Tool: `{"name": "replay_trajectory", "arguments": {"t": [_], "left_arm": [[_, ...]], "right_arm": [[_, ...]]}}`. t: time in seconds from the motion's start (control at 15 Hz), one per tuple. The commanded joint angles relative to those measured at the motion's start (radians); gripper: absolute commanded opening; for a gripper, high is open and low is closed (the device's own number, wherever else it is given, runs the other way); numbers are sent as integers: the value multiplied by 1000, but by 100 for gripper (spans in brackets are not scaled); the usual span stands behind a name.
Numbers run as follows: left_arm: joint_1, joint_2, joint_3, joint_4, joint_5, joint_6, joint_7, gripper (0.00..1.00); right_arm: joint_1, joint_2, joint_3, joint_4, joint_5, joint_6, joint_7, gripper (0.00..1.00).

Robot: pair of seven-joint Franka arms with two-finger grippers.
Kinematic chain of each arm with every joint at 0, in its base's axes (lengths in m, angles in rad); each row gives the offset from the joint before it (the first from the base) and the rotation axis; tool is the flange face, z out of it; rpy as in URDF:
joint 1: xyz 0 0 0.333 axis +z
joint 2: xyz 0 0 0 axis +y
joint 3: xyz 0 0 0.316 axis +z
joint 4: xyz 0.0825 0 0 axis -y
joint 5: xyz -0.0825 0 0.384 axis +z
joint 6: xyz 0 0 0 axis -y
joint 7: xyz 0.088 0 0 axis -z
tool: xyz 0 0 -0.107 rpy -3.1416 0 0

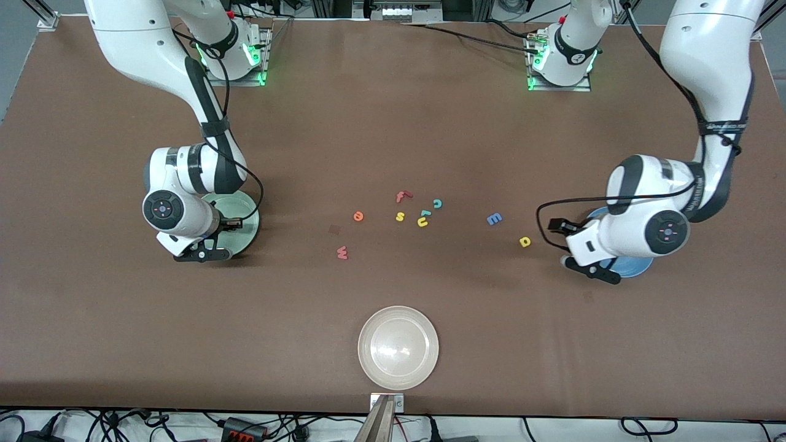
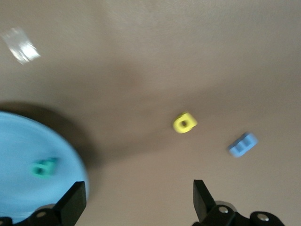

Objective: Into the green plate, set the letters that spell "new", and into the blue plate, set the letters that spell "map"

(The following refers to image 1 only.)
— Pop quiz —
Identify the blue plate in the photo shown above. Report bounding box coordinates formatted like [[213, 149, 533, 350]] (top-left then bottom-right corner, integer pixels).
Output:
[[586, 206, 655, 280]]

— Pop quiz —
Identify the light green plate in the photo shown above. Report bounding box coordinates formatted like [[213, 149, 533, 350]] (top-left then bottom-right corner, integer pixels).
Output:
[[203, 190, 260, 257]]

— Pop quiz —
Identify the brown table cover mat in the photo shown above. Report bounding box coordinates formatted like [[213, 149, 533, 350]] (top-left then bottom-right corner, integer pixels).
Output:
[[0, 15, 786, 421]]

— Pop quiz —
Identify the black orange power strip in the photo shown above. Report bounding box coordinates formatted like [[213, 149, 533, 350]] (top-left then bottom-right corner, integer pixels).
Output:
[[220, 416, 268, 442]]

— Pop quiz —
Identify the white plate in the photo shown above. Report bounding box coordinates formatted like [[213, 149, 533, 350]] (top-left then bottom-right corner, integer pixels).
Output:
[[357, 306, 440, 391]]

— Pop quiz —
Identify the metal control box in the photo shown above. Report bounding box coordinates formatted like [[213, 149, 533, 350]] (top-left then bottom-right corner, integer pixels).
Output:
[[353, 0, 443, 22]]

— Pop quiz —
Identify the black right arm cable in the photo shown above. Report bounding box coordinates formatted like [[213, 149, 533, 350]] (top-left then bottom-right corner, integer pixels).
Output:
[[172, 28, 266, 227]]

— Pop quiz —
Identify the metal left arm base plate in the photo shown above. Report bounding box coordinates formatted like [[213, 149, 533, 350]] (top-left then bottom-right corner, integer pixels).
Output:
[[527, 28, 592, 93]]

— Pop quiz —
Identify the looped black floor cable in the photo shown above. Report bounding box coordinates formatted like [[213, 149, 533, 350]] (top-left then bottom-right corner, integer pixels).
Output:
[[620, 417, 679, 438]]

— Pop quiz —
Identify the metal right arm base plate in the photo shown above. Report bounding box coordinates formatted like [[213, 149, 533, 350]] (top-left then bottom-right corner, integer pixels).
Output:
[[203, 25, 272, 87]]

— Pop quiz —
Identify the aluminium camera mount bar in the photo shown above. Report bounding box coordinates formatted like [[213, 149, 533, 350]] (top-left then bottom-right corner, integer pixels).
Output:
[[355, 395, 397, 442]]

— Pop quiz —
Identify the long black table cable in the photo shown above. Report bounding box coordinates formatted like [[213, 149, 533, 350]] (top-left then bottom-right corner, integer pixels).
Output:
[[399, 20, 542, 55]]

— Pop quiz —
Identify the aluminium frame profile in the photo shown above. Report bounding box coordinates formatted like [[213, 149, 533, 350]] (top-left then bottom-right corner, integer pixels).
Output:
[[25, 0, 59, 30]]

